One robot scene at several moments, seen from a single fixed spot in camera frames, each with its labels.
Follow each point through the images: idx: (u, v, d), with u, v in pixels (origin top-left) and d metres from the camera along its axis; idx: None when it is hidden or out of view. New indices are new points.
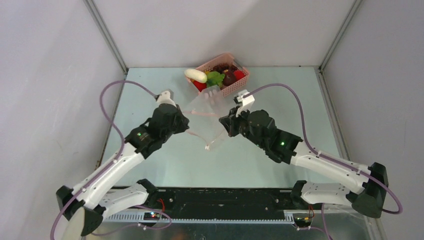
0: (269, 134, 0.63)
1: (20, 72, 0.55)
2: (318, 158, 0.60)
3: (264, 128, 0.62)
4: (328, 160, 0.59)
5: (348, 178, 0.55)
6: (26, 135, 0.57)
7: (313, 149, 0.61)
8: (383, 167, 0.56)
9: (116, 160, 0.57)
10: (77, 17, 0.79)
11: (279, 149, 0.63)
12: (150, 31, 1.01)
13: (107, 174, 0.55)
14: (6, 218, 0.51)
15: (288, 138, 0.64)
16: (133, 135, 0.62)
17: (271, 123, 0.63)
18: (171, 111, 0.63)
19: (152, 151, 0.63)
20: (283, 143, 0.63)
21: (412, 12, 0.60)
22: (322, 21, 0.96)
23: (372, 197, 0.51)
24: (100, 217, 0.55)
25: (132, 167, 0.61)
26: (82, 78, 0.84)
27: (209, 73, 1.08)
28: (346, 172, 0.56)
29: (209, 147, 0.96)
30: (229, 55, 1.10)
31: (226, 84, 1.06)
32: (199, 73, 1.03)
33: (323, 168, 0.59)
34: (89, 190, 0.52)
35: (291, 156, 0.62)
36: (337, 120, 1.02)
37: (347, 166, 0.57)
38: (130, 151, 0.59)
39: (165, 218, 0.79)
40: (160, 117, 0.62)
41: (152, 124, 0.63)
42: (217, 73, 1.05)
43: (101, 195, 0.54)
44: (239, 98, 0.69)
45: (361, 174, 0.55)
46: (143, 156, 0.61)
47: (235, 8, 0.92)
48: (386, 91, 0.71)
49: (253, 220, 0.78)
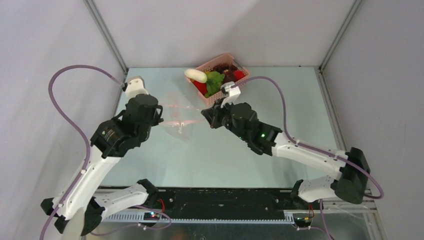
0: (249, 126, 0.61)
1: (19, 73, 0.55)
2: (296, 147, 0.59)
3: (247, 120, 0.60)
4: (306, 148, 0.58)
5: (326, 164, 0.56)
6: (26, 135, 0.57)
7: (289, 137, 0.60)
8: (361, 151, 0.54)
9: (83, 171, 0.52)
10: (77, 17, 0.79)
11: (260, 141, 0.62)
12: (150, 31, 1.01)
13: (78, 186, 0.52)
14: (6, 217, 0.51)
15: (269, 129, 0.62)
16: (101, 131, 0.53)
17: (254, 115, 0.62)
18: (146, 102, 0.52)
19: (124, 149, 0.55)
20: (263, 134, 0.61)
21: (412, 12, 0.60)
22: (321, 21, 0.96)
23: (350, 181, 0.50)
24: (97, 218, 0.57)
25: (109, 169, 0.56)
26: (82, 78, 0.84)
27: (208, 73, 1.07)
28: (324, 159, 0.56)
29: (208, 147, 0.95)
30: (229, 55, 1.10)
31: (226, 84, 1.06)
32: (199, 73, 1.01)
33: (303, 157, 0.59)
34: (65, 205, 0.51)
35: (272, 147, 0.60)
36: (338, 120, 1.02)
37: (324, 152, 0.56)
38: (97, 157, 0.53)
39: (165, 218, 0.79)
40: (134, 111, 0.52)
41: (126, 117, 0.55)
42: (217, 73, 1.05)
43: (82, 203, 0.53)
44: (226, 89, 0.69)
45: (338, 159, 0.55)
46: (114, 156, 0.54)
47: (234, 8, 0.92)
48: (386, 90, 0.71)
49: (253, 220, 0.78)
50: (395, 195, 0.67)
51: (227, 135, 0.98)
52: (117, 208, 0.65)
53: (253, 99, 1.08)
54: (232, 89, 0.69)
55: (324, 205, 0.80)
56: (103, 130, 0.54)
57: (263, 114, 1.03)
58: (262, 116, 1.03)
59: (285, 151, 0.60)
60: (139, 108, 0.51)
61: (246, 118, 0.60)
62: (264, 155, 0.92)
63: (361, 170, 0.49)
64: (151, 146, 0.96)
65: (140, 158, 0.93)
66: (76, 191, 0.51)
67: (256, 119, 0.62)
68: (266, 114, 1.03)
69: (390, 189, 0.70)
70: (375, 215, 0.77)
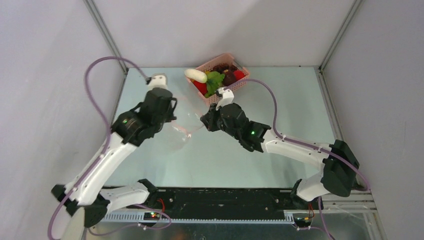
0: (238, 125, 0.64)
1: (20, 73, 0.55)
2: (282, 141, 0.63)
3: (234, 119, 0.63)
4: (292, 142, 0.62)
5: (309, 156, 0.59)
6: (27, 135, 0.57)
7: (277, 132, 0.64)
8: (346, 143, 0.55)
9: (102, 155, 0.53)
10: (77, 17, 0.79)
11: (250, 139, 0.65)
12: (150, 31, 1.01)
13: (95, 170, 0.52)
14: (6, 218, 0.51)
15: (258, 127, 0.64)
16: (120, 121, 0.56)
17: (241, 113, 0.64)
18: (164, 95, 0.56)
19: (142, 138, 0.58)
20: (253, 132, 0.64)
21: (412, 12, 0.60)
22: (321, 21, 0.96)
23: (332, 171, 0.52)
24: (104, 209, 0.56)
25: (125, 156, 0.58)
26: (82, 78, 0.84)
27: (208, 73, 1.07)
28: (308, 151, 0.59)
29: (208, 147, 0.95)
30: (229, 55, 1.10)
31: (226, 84, 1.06)
32: (198, 73, 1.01)
33: (289, 150, 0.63)
34: (80, 189, 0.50)
35: (259, 143, 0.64)
36: (337, 120, 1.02)
37: (308, 145, 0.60)
38: (118, 143, 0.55)
39: (165, 218, 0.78)
40: (151, 102, 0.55)
41: (143, 109, 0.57)
42: (217, 73, 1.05)
43: (95, 190, 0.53)
44: (220, 91, 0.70)
45: (322, 151, 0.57)
46: (133, 145, 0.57)
47: (235, 8, 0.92)
48: (386, 91, 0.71)
49: (253, 220, 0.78)
50: (396, 195, 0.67)
51: (227, 135, 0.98)
52: (120, 203, 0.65)
53: (253, 99, 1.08)
54: (226, 91, 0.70)
55: (324, 205, 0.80)
56: (123, 119, 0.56)
57: (264, 114, 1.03)
58: (262, 116, 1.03)
59: (272, 145, 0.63)
60: (158, 100, 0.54)
61: (233, 117, 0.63)
62: (264, 155, 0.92)
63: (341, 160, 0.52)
64: (151, 146, 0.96)
65: (140, 158, 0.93)
66: (93, 175, 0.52)
67: (244, 117, 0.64)
68: (266, 114, 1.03)
69: (390, 189, 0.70)
70: (375, 215, 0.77)
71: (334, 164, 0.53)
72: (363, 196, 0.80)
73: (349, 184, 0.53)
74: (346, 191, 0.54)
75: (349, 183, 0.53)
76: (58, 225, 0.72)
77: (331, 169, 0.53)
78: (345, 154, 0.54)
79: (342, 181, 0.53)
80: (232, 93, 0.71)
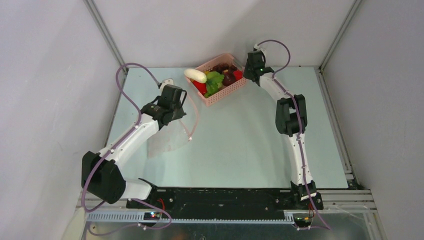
0: (254, 61, 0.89)
1: (19, 73, 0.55)
2: (271, 80, 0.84)
3: (252, 56, 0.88)
4: (274, 84, 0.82)
5: (278, 94, 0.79)
6: (26, 136, 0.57)
7: (272, 74, 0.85)
8: (303, 98, 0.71)
9: (137, 126, 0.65)
10: (77, 17, 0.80)
11: (256, 73, 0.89)
12: (150, 31, 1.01)
13: (129, 138, 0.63)
14: (6, 218, 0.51)
15: (265, 68, 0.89)
16: (148, 108, 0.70)
17: (261, 55, 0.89)
18: (178, 87, 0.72)
19: (164, 121, 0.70)
20: (261, 70, 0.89)
21: (413, 13, 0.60)
22: (321, 20, 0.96)
23: (280, 105, 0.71)
24: (123, 185, 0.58)
25: (149, 135, 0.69)
26: (83, 77, 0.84)
27: (207, 73, 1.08)
28: (278, 90, 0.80)
29: (209, 146, 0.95)
30: (229, 55, 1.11)
31: (226, 84, 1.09)
32: (199, 73, 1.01)
33: (271, 87, 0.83)
34: (117, 151, 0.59)
35: (259, 77, 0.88)
36: (338, 120, 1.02)
37: (282, 87, 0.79)
38: (148, 120, 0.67)
39: (165, 218, 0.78)
40: (169, 92, 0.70)
41: (163, 99, 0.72)
42: (217, 73, 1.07)
43: (125, 157, 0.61)
44: (256, 46, 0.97)
45: (286, 94, 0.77)
46: (158, 126, 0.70)
47: (234, 8, 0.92)
48: (386, 90, 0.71)
49: (253, 220, 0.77)
50: (396, 195, 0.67)
51: (227, 134, 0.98)
52: (130, 190, 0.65)
53: (253, 100, 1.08)
54: (261, 48, 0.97)
55: (324, 205, 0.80)
56: (150, 107, 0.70)
57: (264, 114, 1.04)
58: (263, 116, 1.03)
59: (264, 81, 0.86)
60: (174, 90, 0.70)
61: (251, 54, 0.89)
62: (266, 155, 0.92)
63: (293, 101, 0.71)
64: (152, 146, 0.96)
65: (140, 158, 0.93)
66: (127, 142, 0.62)
67: (260, 58, 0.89)
68: (269, 113, 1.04)
69: (390, 189, 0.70)
70: (376, 215, 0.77)
71: (285, 102, 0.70)
72: (363, 196, 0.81)
73: (288, 123, 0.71)
74: (285, 128, 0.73)
75: (288, 122, 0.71)
76: (58, 224, 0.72)
77: (280, 104, 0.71)
78: (299, 105, 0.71)
79: (283, 116, 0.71)
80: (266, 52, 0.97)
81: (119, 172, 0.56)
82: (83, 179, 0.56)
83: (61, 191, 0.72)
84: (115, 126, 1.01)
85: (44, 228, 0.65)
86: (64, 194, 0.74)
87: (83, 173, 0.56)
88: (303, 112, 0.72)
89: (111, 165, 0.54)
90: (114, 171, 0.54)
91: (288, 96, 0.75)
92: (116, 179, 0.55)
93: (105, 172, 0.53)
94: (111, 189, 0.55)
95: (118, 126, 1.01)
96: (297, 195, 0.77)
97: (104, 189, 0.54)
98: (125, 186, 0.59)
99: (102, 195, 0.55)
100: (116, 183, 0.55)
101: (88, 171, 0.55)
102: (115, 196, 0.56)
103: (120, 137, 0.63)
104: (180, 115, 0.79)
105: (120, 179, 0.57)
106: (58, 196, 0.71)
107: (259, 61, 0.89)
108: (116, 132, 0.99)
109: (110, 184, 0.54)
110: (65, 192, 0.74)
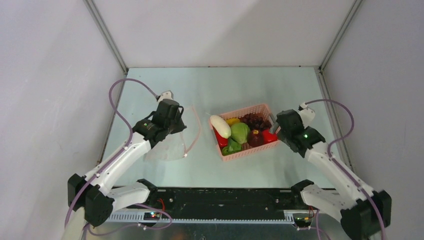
0: (289, 123, 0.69)
1: (19, 73, 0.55)
2: (328, 160, 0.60)
3: (285, 116, 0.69)
4: (337, 166, 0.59)
5: (346, 188, 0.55)
6: (26, 135, 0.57)
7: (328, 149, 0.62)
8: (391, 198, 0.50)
9: (126, 147, 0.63)
10: (77, 17, 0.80)
11: (298, 140, 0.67)
12: (150, 31, 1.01)
13: (116, 162, 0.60)
14: (6, 218, 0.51)
15: (310, 132, 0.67)
16: (140, 125, 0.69)
17: (296, 115, 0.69)
18: (173, 103, 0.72)
19: (157, 139, 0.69)
20: (306, 136, 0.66)
21: (412, 13, 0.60)
22: (321, 21, 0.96)
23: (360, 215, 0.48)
24: (111, 207, 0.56)
25: (139, 155, 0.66)
26: (82, 78, 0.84)
27: (235, 123, 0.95)
28: (347, 183, 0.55)
29: (209, 147, 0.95)
30: (265, 107, 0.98)
31: (251, 144, 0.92)
32: (221, 124, 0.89)
33: (330, 172, 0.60)
34: (103, 175, 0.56)
35: (306, 147, 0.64)
36: (338, 120, 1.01)
37: (351, 178, 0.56)
38: (139, 140, 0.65)
39: (165, 218, 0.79)
40: (165, 109, 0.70)
41: (157, 116, 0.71)
42: (244, 130, 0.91)
43: (112, 182, 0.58)
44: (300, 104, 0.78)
45: (360, 191, 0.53)
46: (149, 145, 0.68)
47: (234, 8, 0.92)
48: (387, 90, 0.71)
49: (253, 220, 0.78)
50: (395, 196, 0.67)
51: None
52: (122, 201, 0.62)
53: (253, 100, 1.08)
54: (307, 107, 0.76)
55: None
56: (143, 124, 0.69)
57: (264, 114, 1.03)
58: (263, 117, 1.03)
59: (315, 158, 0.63)
60: (169, 107, 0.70)
61: (283, 114, 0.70)
62: (266, 155, 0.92)
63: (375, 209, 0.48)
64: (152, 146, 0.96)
65: (140, 158, 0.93)
66: (113, 167, 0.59)
67: (297, 120, 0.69)
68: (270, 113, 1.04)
69: (390, 189, 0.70)
70: None
71: (365, 210, 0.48)
72: None
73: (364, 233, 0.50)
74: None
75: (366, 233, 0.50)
76: (58, 224, 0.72)
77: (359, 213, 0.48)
78: (382, 206, 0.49)
79: (362, 228, 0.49)
80: (313, 115, 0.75)
81: (105, 196, 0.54)
82: (69, 199, 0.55)
83: (61, 192, 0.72)
84: (115, 127, 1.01)
85: (43, 228, 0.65)
86: (64, 194, 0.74)
87: (69, 195, 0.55)
88: (386, 213, 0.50)
89: (95, 191, 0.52)
90: (100, 196, 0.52)
91: (365, 197, 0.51)
92: (102, 203, 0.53)
93: (89, 198, 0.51)
94: (96, 213, 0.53)
95: (118, 127, 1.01)
96: (298, 197, 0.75)
97: (89, 213, 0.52)
98: (112, 208, 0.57)
99: (87, 218, 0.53)
100: (101, 207, 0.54)
101: (73, 196, 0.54)
102: (100, 218, 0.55)
103: (107, 160, 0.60)
104: (176, 129, 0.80)
105: (107, 203, 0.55)
106: (57, 196, 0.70)
107: (296, 123, 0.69)
108: (116, 133, 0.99)
109: (94, 209, 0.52)
110: (64, 193, 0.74)
